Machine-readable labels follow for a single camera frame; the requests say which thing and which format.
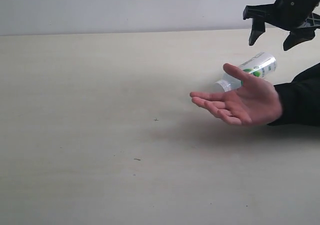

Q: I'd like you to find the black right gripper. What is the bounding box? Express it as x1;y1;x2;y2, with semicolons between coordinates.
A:
242;0;320;51

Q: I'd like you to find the clear bottle green white label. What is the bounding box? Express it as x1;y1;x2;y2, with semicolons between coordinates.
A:
213;52;277;93

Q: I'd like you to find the person's open bare hand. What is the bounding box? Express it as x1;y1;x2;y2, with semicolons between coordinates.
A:
189;63;283;126

